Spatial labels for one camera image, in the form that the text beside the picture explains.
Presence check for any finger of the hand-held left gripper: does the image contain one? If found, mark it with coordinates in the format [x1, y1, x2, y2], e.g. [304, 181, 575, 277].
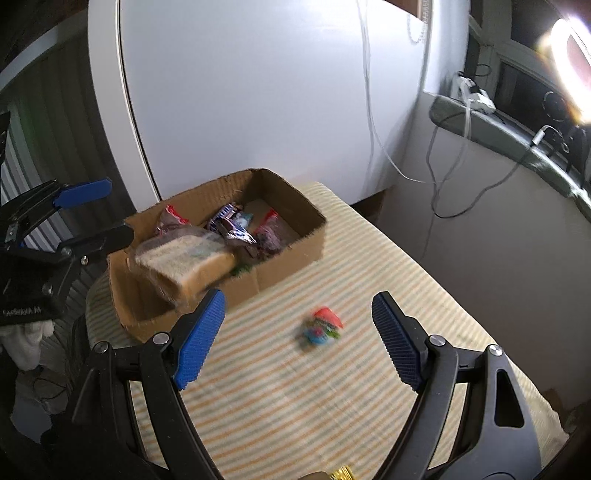
[0, 178, 113, 252]
[58, 220, 134, 266]

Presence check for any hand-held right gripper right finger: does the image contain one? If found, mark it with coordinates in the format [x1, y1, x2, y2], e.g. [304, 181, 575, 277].
[372, 291, 543, 480]

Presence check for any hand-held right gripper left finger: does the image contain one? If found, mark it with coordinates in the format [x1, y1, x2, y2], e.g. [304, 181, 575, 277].
[69, 288, 227, 480]

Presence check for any bagged sliced bread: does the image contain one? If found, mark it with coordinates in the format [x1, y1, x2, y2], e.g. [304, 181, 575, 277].
[131, 226, 237, 309]

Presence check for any small colourful candy packet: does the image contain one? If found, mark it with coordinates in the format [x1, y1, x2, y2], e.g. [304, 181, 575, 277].
[299, 305, 345, 347]

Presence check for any cardboard box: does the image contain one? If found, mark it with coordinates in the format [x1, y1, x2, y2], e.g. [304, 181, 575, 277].
[107, 168, 328, 343]

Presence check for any red snack packet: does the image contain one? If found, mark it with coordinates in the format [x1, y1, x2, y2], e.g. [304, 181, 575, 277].
[253, 209, 289, 252]

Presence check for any white cloth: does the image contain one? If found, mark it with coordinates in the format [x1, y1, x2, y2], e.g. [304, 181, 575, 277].
[0, 318, 56, 370]

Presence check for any striped tablecloth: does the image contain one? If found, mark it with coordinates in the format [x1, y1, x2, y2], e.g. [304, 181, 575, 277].
[85, 181, 568, 480]

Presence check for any white refrigerator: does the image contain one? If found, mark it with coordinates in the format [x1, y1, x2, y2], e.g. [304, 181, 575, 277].
[88, 0, 432, 206]

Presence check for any dark green window sill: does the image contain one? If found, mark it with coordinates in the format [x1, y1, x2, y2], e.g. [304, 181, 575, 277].
[429, 92, 591, 208]

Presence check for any white plug adapter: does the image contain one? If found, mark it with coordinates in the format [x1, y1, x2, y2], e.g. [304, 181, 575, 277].
[531, 124, 555, 148]

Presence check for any white charger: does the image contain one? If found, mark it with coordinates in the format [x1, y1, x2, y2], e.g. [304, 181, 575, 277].
[455, 71, 497, 114]

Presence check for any dark looping cable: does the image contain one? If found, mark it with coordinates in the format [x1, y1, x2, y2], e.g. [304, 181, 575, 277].
[425, 124, 532, 220]

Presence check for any white hanging cable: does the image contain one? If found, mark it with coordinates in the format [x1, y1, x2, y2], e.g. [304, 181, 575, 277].
[358, 0, 435, 185]

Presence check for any white bead chain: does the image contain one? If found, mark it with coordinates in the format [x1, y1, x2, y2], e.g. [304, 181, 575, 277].
[409, 0, 428, 44]

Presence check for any ring light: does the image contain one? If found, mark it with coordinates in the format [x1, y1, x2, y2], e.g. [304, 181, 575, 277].
[538, 16, 591, 125]

